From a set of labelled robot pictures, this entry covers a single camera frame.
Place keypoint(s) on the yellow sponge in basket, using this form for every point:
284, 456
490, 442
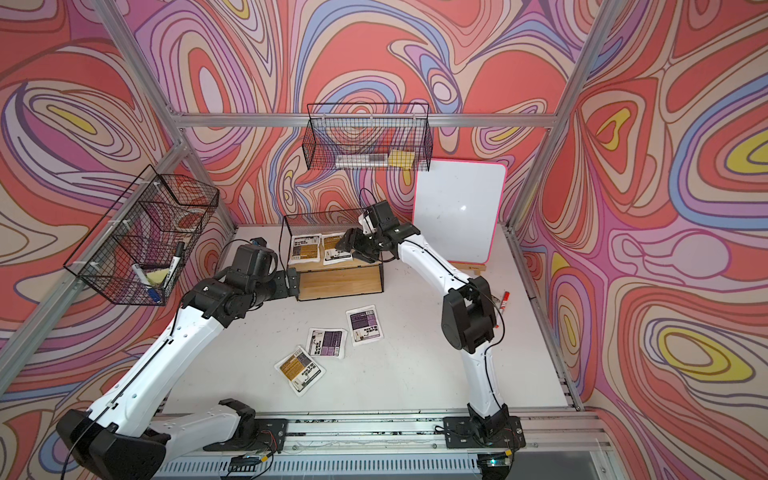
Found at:
401, 159
157, 278

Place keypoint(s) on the wall wire basket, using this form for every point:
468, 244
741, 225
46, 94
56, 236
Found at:
153, 213
336, 128

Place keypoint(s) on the pink-framed whiteboard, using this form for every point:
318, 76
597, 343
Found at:
456, 207

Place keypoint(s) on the small wooden easel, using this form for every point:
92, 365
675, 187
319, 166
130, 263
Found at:
470, 268

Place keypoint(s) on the blue-capped marker in basket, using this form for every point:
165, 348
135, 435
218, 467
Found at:
153, 294

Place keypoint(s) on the purple coffee bag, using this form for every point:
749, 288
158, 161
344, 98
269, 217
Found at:
364, 325
327, 343

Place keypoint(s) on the left wall wire basket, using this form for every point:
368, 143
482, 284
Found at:
153, 213

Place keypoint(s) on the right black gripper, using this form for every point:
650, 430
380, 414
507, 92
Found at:
354, 237

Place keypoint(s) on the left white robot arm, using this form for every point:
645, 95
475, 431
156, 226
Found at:
117, 437

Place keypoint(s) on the black marker in left basket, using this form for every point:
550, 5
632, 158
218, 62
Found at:
175, 261

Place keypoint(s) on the yellow sponge in back basket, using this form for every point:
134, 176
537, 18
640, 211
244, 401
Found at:
401, 159

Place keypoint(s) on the red whiteboard marker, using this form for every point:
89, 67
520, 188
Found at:
504, 301

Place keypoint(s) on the yellow sponge in left basket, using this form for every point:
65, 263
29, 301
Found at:
157, 278

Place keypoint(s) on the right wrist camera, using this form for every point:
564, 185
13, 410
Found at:
365, 223

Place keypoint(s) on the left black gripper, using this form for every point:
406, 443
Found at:
282, 289

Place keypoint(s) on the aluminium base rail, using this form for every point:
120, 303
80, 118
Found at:
427, 444

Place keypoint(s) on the two-tier wooden wire shelf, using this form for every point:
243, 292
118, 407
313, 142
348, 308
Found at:
315, 268

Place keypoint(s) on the back wall wire basket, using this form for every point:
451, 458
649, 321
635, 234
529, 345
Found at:
336, 128

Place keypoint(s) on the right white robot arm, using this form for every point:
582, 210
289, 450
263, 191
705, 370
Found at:
469, 318

